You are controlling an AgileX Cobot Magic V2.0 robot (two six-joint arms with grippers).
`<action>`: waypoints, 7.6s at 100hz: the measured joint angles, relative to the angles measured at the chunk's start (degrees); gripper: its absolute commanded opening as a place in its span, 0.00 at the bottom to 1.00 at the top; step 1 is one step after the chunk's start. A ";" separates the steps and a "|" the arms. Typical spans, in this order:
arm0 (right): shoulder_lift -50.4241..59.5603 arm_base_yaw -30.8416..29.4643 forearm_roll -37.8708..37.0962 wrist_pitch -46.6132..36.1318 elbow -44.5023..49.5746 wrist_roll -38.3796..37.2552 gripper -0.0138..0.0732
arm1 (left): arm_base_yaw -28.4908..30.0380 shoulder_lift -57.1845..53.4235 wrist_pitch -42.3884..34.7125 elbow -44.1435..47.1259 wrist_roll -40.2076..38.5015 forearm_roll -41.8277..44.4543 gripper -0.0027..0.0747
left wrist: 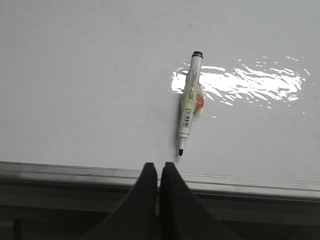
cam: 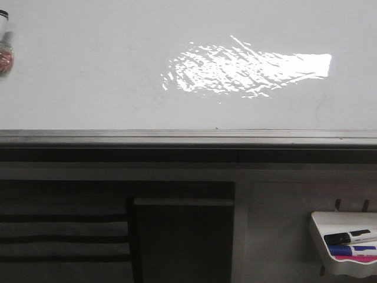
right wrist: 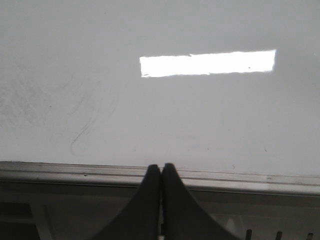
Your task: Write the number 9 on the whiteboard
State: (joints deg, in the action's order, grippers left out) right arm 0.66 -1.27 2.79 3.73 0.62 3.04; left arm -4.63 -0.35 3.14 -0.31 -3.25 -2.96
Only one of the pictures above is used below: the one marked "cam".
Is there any white whiteboard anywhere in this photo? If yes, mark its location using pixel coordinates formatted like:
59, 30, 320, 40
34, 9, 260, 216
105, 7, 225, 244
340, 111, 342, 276
1, 1, 376, 130

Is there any dark panel with white top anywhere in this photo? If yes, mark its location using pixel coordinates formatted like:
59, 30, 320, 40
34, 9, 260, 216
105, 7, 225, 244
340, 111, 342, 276
136, 203, 234, 282

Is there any white plastic marker tray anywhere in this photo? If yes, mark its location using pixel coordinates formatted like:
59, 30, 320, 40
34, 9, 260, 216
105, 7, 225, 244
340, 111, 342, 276
309, 212, 376, 278

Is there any black left tray hook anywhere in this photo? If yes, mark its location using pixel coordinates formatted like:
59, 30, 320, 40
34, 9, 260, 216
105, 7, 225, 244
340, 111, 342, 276
335, 199, 342, 212

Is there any black tray hook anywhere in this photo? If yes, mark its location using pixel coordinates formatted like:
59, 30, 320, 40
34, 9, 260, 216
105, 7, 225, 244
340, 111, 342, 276
335, 199, 342, 212
362, 199, 369, 212

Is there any grey striped fabric organizer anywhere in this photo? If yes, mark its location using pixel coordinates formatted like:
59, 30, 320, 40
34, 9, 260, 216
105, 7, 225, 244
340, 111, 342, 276
1, 181, 143, 282

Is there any blue capped marker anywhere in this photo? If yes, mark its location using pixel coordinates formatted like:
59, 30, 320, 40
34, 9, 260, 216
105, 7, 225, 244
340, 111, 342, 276
328, 245, 377, 257

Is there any black right tray hook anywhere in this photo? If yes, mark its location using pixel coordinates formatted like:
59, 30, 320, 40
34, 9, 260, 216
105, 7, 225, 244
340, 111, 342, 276
362, 199, 369, 212

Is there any black capped marker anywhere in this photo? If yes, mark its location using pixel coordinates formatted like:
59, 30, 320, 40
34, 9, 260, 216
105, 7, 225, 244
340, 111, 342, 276
323, 229, 376, 245

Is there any pink marker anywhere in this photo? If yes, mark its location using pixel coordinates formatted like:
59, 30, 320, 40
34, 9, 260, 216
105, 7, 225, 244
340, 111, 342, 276
334, 255, 377, 263

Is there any aluminium whiteboard tray rail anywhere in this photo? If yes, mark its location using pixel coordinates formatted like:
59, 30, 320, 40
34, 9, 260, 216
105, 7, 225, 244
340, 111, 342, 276
1, 129, 376, 150

